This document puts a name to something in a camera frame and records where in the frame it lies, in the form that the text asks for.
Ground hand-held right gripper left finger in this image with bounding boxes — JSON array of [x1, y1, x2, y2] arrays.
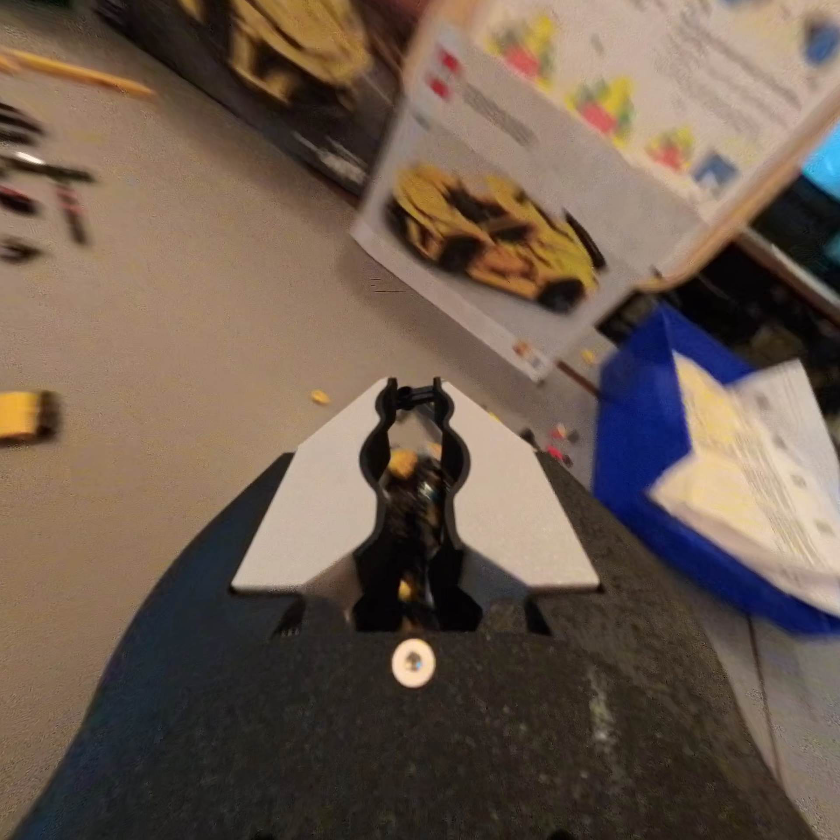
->
[[231, 377, 398, 630]]

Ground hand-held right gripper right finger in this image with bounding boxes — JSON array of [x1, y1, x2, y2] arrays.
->
[[435, 377, 601, 630]]

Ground pile of toy bricks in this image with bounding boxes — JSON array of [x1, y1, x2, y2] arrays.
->
[[379, 420, 581, 618]]

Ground grey desk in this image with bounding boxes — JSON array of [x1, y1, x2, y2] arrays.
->
[[0, 13, 840, 840]]

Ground blue plastic bin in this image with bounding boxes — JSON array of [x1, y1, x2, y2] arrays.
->
[[592, 304, 840, 636]]

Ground folded white instruction sheets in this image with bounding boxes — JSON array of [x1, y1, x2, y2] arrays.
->
[[648, 353, 840, 618]]

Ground white booklet yellow car picture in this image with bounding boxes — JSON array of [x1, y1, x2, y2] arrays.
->
[[351, 20, 700, 385]]

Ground yellow black brick block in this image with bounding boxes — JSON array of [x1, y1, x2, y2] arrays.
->
[[0, 389, 61, 442]]

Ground black beam two red pins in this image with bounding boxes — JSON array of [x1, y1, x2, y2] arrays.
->
[[56, 184, 91, 245]]

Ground short grey beam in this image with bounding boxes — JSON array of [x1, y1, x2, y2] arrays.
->
[[0, 152, 98, 186]]

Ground dark toy car box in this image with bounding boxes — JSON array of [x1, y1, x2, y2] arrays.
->
[[98, 0, 411, 194]]

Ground long yellow toy beam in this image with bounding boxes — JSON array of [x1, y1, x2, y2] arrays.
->
[[0, 47, 157, 99]]

